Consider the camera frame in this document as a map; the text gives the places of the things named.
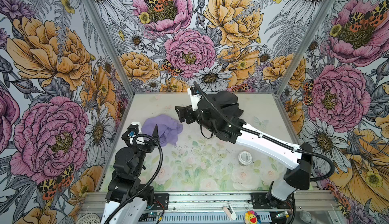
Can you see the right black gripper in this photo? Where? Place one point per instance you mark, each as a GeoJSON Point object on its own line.
{"type": "Point", "coordinates": [182, 114]}

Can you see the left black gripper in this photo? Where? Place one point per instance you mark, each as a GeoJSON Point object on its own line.
{"type": "Point", "coordinates": [150, 144]}

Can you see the lavender purple cloth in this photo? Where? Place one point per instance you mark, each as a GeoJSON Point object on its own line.
{"type": "Point", "coordinates": [168, 129]}

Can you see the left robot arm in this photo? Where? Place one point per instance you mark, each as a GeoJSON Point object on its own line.
{"type": "Point", "coordinates": [127, 198]}

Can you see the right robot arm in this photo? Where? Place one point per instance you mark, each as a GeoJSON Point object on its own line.
{"type": "Point", "coordinates": [221, 116]}

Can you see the dark grey cloth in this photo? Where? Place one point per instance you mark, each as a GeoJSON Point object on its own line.
{"type": "Point", "coordinates": [227, 103]}

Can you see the white tape roll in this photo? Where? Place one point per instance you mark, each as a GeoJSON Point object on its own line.
{"type": "Point", "coordinates": [245, 158]}

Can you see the white marker pen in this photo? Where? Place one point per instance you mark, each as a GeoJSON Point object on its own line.
{"type": "Point", "coordinates": [230, 212]}

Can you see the white perforated disc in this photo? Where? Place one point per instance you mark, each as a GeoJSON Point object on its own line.
{"type": "Point", "coordinates": [90, 218]}

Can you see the colourful flower toy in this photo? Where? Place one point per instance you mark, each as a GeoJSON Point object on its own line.
{"type": "Point", "coordinates": [251, 217]}

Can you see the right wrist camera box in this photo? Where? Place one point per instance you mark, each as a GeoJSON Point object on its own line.
{"type": "Point", "coordinates": [193, 96]}

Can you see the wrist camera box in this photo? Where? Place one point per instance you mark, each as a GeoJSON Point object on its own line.
{"type": "Point", "coordinates": [133, 129]}
{"type": "Point", "coordinates": [193, 96]}

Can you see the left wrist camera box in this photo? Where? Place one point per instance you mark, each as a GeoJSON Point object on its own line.
{"type": "Point", "coordinates": [133, 129]}

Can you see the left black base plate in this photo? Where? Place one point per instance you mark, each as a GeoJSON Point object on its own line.
{"type": "Point", "coordinates": [159, 202]}

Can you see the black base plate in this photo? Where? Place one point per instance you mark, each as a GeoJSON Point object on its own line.
{"type": "Point", "coordinates": [159, 202]}
{"type": "Point", "coordinates": [259, 200]}

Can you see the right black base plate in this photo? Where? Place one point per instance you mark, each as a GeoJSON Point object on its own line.
{"type": "Point", "coordinates": [259, 200]}

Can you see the left aluminium corner post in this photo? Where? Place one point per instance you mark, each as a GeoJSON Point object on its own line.
{"type": "Point", "coordinates": [98, 22]}

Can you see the aluminium corner post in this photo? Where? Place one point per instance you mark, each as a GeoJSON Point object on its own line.
{"type": "Point", "coordinates": [307, 38]}
{"type": "Point", "coordinates": [98, 22]}

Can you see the aluminium front rail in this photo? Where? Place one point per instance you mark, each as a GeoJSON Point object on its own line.
{"type": "Point", "coordinates": [311, 200]}

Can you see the right aluminium corner post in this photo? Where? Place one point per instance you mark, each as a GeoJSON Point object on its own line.
{"type": "Point", "coordinates": [307, 38]}

